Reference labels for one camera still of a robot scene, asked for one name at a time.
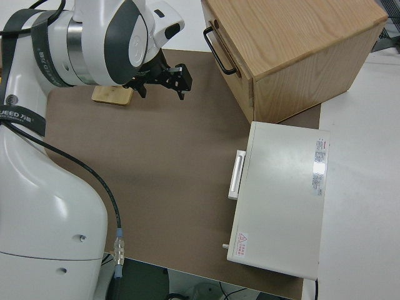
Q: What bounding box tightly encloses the black metal drawer handle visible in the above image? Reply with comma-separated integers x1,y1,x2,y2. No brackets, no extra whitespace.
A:
202,26,238,76

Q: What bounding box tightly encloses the light wooden drawer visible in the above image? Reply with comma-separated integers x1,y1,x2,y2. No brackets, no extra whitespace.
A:
202,3,253,101

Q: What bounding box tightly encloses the black velcro strap with print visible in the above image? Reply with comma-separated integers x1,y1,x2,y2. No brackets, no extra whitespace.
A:
29,12,79,92
0,104,47,138

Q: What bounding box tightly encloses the oven door handle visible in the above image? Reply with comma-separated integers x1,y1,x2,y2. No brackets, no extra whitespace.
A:
227,149,248,201

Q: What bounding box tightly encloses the light wooden drawer cabinet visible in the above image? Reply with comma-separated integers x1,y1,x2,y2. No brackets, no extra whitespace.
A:
199,0,390,124

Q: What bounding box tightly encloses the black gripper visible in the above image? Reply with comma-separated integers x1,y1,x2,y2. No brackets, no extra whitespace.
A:
122,49,193,101

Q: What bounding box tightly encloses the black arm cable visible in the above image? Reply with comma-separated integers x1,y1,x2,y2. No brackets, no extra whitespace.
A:
0,120,128,300

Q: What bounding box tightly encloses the wooden mug tree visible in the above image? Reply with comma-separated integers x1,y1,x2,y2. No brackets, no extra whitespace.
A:
91,84,133,108

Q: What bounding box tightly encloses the dark mesh panel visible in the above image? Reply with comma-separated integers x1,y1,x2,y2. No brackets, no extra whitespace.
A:
374,0,400,54

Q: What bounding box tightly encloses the brown table mat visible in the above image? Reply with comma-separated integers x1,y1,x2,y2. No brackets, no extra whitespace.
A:
43,48,323,300

